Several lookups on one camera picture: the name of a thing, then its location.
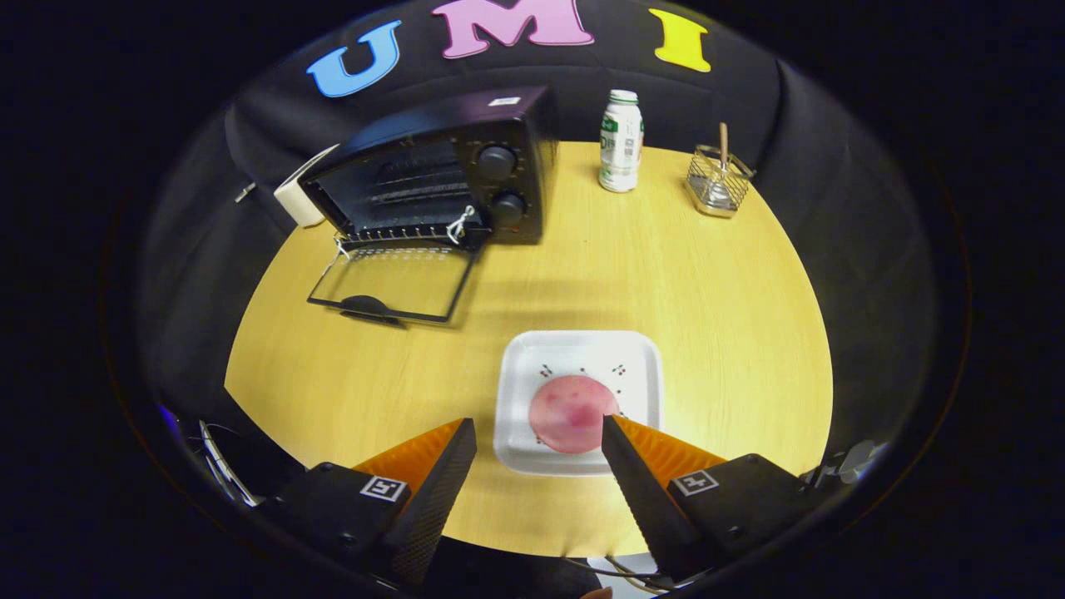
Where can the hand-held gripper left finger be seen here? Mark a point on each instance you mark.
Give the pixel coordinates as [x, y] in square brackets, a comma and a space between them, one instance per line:
[433, 507]

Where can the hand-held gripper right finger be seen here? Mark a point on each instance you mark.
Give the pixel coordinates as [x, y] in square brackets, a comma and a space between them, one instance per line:
[645, 507]

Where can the pink round food slice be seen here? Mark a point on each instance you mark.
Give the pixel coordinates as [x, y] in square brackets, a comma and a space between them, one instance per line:
[566, 412]

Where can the white square plate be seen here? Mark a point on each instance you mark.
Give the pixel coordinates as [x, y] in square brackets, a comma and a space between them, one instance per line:
[532, 358]

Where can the black toaster oven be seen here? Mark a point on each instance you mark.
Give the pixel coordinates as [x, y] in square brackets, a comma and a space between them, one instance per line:
[516, 125]

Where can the white slot toaster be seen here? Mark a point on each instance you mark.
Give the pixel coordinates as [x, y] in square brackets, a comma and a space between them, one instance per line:
[291, 200]

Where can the white bottle green label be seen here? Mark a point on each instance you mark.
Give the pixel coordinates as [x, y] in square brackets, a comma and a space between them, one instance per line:
[620, 158]

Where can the small silver clip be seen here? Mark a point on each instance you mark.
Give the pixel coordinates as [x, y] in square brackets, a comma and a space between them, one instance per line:
[245, 193]

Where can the wooden stick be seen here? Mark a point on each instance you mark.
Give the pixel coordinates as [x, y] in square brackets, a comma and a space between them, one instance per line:
[723, 141]

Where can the black backdrop cloth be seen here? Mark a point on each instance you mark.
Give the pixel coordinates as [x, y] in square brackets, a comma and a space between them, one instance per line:
[749, 100]

